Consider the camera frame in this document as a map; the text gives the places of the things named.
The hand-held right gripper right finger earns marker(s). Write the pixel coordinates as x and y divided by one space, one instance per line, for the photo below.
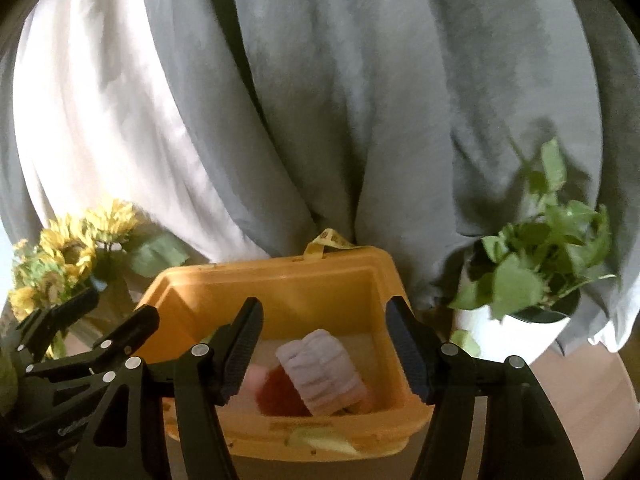
407 350

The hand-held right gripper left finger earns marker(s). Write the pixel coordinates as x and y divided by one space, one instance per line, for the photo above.
240 345

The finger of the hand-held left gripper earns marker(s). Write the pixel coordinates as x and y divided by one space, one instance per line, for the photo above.
120 335
65 310

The red apple plush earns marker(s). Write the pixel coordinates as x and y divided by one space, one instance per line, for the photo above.
282 395

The orange plastic crate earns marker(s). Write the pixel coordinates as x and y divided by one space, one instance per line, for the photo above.
300 290

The lavender knitted roll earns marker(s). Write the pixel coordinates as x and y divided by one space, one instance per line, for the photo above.
322 375

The sunflower bouquet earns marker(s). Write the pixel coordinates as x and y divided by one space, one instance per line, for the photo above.
65 255

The white plant pot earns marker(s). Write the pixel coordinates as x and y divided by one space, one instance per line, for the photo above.
505 335

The green leafy plant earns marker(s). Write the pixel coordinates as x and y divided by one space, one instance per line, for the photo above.
520 280

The white curtain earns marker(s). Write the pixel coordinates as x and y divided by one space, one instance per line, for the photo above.
110 110
617 332

